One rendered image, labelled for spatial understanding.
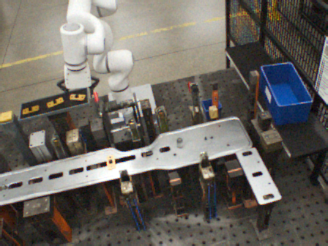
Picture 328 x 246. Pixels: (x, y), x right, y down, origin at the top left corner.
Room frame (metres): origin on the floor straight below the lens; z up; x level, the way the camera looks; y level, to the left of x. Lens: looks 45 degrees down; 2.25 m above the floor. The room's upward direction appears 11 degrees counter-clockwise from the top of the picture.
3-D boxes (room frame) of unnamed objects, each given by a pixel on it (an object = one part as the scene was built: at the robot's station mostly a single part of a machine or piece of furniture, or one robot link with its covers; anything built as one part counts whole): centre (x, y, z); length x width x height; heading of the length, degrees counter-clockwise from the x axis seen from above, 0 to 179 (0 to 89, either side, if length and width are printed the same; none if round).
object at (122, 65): (1.62, 0.17, 1.10); 0.19 x 0.12 x 0.24; 85
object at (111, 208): (1.03, 0.35, 0.84); 0.17 x 0.06 x 0.29; 4
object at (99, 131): (1.23, 0.32, 0.89); 0.13 x 0.11 x 0.38; 4
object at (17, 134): (1.34, 0.78, 0.92); 0.08 x 0.08 x 0.44; 4
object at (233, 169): (0.89, -0.28, 0.84); 0.11 x 0.10 x 0.28; 4
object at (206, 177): (0.86, -0.15, 0.87); 0.12 x 0.09 x 0.35; 4
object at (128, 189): (0.87, 0.20, 0.87); 0.12 x 0.09 x 0.35; 4
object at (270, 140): (0.96, -0.48, 0.88); 0.08 x 0.08 x 0.36; 4
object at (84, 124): (1.25, 0.38, 0.90); 0.05 x 0.05 x 0.40; 4
